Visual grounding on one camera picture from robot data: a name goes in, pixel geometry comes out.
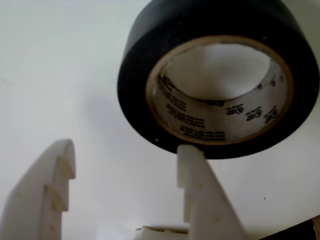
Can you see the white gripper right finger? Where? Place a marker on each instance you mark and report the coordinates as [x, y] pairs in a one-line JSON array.
[[210, 205]]

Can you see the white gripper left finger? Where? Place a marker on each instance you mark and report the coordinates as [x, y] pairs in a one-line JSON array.
[[32, 200]]

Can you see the black tape roll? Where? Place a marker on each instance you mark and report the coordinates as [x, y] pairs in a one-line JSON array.
[[135, 75]]

